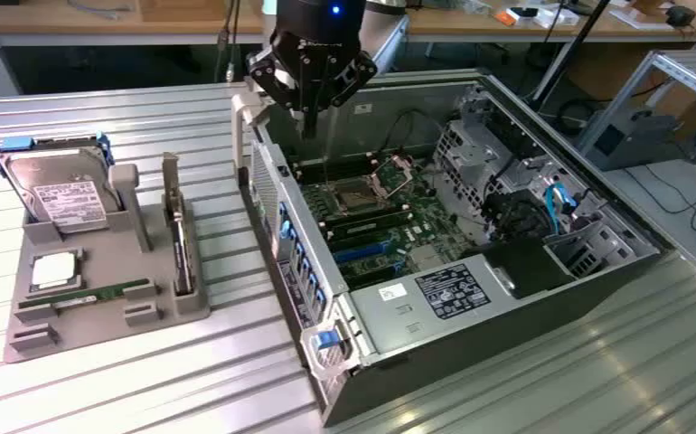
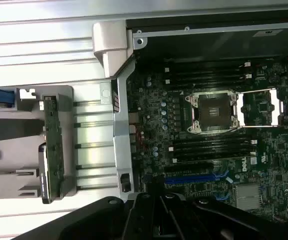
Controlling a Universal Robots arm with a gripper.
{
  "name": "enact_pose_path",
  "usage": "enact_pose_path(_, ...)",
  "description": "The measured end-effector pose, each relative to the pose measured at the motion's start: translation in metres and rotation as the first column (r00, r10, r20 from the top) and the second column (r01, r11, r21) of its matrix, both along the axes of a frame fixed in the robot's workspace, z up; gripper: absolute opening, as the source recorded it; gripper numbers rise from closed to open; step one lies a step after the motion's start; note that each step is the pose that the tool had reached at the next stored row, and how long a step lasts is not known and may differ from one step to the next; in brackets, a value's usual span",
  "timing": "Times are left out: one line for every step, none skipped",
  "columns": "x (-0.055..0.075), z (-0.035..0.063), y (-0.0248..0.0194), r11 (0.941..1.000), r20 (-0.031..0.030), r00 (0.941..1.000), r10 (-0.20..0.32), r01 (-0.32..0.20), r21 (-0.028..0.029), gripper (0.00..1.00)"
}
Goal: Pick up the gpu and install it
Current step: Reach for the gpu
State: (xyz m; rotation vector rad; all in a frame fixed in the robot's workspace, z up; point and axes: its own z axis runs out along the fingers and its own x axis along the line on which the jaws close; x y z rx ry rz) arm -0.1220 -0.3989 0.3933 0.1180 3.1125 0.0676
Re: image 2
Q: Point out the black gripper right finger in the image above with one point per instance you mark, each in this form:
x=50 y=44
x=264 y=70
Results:
x=233 y=225

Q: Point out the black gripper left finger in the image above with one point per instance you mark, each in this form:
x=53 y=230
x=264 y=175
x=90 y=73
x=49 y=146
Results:
x=143 y=220

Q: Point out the silver chipset heatsink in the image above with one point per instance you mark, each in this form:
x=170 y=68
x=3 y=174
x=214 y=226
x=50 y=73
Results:
x=248 y=197

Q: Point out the blue expansion slot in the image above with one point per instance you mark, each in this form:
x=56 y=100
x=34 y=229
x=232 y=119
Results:
x=191 y=179

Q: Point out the long black expansion slot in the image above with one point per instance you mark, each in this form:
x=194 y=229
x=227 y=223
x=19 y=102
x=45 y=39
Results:
x=188 y=168

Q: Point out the green Dell motherboard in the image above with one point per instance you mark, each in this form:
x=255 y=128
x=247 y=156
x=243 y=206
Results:
x=271 y=155

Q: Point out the RAM slot white latches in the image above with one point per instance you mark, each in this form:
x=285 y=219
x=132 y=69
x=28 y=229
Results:
x=208 y=78
x=208 y=67
x=208 y=145

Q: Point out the open black PC case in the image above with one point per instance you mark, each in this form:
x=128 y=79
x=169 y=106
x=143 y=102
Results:
x=121 y=112

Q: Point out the CPU socket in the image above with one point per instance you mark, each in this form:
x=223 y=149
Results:
x=213 y=110

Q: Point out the silver socket cover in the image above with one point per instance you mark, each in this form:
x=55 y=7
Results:
x=274 y=100

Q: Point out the grey plastic parts rack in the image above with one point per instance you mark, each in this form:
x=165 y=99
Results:
x=14 y=130

